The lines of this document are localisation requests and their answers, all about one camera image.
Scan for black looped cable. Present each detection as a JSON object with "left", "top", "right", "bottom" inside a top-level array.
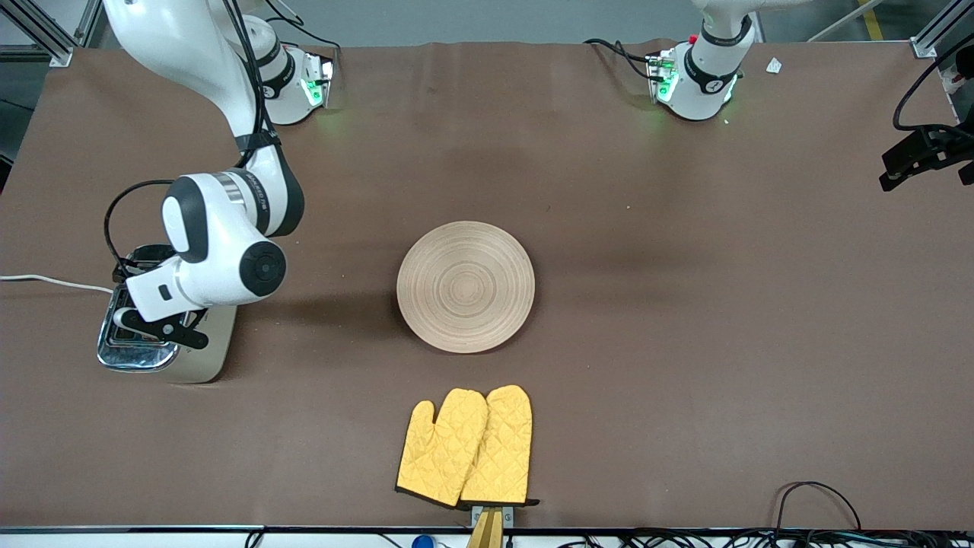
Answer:
[{"left": 775, "top": 481, "right": 863, "bottom": 531}]

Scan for white power strip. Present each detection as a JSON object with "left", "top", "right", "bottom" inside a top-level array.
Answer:
[{"left": 942, "top": 65, "right": 974, "bottom": 104}]

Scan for aluminium frame profile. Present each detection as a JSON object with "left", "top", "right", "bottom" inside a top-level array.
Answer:
[
  {"left": 0, "top": 0, "right": 103, "bottom": 68},
  {"left": 909, "top": 0, "right": 974, "bottom": 59}
]

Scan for yellow quilted oven mitt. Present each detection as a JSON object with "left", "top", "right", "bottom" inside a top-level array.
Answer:
[
  {"left": 395, "top": 388, "right": 489, "bottom": 508},
  {"left": 459, "top": 384, "right": 541, "bottom": 508}
]

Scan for beige chrome toaster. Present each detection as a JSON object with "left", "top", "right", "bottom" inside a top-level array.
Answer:
[{"left": 97, "top": 242, "right": 238, "bottom": 384}]

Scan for white toaster power cable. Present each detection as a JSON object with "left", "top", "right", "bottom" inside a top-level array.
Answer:
[{"left": 0, "top": 274, "right": 115, "bottom": 295}]

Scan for black table edge rail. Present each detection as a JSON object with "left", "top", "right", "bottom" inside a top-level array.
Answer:
[{"left": 0, "top": 524, "right": 974, "bottom": 534}]

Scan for black cables bundle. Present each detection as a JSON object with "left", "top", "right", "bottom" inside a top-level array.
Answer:
[{"left": 555, "top": 527, "right": 974, "bottom": 548}]

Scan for brown table cover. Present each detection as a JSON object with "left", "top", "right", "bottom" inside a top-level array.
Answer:
[{"left": 0, "top": 38, "right": 974, "bottom": 531}]

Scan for round wooden plate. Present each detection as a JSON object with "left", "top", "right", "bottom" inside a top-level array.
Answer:
[{"left": 396, "top": 221, "right": 536, "bottom": 355}]

